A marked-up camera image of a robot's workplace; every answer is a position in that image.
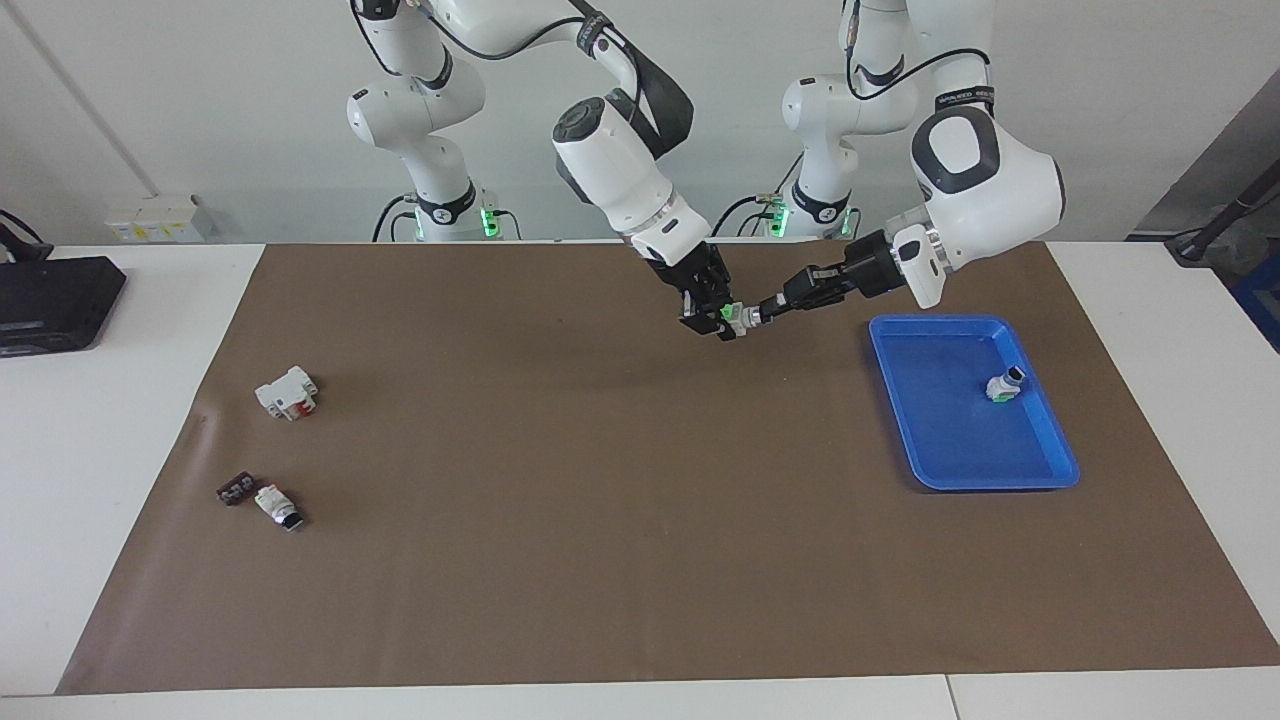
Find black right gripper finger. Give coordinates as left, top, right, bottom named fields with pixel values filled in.
left=678, top=292, right=723, bottom=339
left=710, top=268, right=743, bottom=343

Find blue plastic tray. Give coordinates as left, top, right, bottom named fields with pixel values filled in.
left=868, top=314, right=1082, bottom=492

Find brown paper table mat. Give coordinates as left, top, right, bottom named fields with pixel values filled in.
left=55, top=240, right=1280, bottom=696

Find black stand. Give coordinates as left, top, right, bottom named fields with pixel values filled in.
left=1165, top=165, right=1280, bottom=267

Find blue crate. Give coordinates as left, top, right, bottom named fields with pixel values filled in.
left=1230, top=250, right=1280, bottom=353

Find white circuit breaker red levers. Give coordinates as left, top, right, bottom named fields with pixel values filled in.
left=254, top=366, right=320, bottom=422

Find white power strip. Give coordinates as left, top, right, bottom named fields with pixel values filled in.
left=105, top=195, right=217, bottom=245

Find black electronics box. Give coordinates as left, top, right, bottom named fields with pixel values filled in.
left=0, top=256, right=128, bottom=358

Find black base cable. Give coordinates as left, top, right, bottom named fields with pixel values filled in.
left=372, top=192, right=417, bottom=243
left=710, top=148, right=807, bottom=239

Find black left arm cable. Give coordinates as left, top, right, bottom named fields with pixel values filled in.
left=843, top=0, right=996, bottom=101

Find white wall conduit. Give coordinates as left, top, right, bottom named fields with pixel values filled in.
left=0, top=0, right=161, bottom=198

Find black cable behind box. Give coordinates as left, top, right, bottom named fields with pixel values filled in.
left=0, top=208, right=53, bottom=264

